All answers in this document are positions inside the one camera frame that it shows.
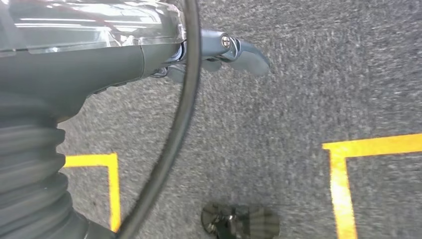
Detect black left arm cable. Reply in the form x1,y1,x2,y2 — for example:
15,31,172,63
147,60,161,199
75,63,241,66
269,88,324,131
117,0,203,239

